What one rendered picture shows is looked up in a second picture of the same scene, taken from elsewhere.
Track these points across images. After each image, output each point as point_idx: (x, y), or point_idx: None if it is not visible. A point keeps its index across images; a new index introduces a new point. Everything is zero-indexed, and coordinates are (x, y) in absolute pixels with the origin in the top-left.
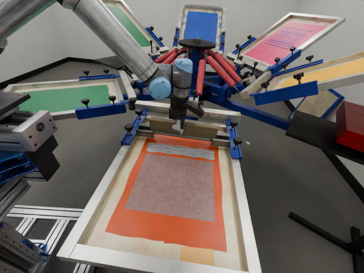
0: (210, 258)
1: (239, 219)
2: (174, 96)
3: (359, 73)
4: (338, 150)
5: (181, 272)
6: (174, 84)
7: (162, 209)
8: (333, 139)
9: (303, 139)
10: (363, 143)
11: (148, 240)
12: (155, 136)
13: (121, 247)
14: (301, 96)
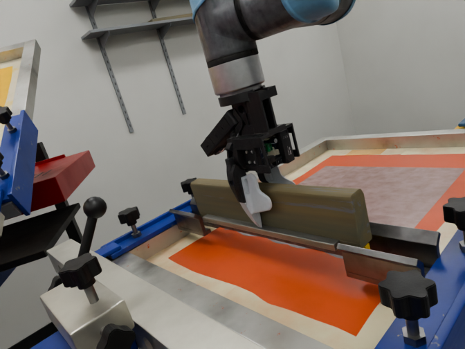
0: (351, 152)
1: (297, 160)
2: (263, 86)
3: (19, 91)
4: (61, 218)
5: (387, 133)
6: (255, 47)
7: (394, 169)
8: (27, 231)
9: (55, 237)
10: (66, 181)
11: (421, 154)
12: (353, 284)
13: (462, 149)
14: (36, 144)
